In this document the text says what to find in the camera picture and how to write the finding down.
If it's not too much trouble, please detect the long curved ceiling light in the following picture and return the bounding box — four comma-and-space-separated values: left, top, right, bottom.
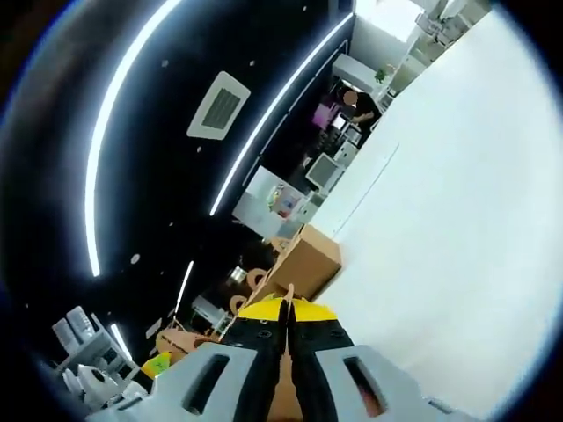
208, 11, 354, 217
83, 0, 188, 279

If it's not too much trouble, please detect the ceiling air vent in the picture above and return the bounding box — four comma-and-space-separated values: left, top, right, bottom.
186, 71, 252, 142

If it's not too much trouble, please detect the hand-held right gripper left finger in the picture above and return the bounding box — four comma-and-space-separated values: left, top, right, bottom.
85, 297, 288, 422

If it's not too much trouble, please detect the white display cabinet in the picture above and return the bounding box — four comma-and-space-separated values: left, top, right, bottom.
231, 166, 318, 239

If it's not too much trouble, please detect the pink screen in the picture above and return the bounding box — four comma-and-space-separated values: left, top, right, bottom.
312, 103, 340, 129

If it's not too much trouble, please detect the short ceiling light strip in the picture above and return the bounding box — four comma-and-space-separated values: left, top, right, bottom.
174, 259, 195, 318

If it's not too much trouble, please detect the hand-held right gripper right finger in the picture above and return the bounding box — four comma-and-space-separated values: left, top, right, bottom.
288, 297, 470, 422

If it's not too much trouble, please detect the metal storage shelf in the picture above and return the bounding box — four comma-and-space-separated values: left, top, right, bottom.
51, 305, 138, 384

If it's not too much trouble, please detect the white office chair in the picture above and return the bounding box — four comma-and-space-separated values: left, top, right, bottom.
305, 153, 345, 191

